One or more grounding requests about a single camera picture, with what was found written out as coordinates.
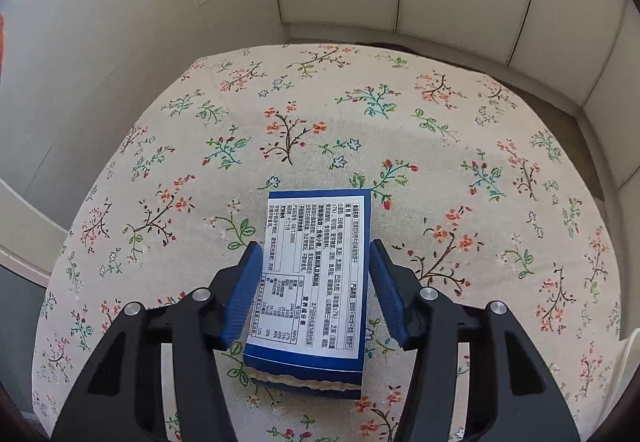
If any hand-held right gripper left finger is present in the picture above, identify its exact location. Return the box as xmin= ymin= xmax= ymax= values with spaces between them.
xmin=50 ymin=242 xmax=263 ymax=442

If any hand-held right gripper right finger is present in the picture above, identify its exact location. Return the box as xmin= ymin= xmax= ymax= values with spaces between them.
xmin=369 ymin=239 xmax=583 ymax=442

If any blue cardboard box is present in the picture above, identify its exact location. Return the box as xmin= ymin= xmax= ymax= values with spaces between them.
xmin=242 ymin=188 xmax=373 ymax=400

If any white plastic bin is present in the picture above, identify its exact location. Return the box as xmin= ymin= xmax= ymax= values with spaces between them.
xmin=612 ymin=326 xmax=640 ymax=428

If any floral tablecloth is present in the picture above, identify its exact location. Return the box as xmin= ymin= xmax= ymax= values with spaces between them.
xmin=30 ymin=43 xmax=623 ymax=442

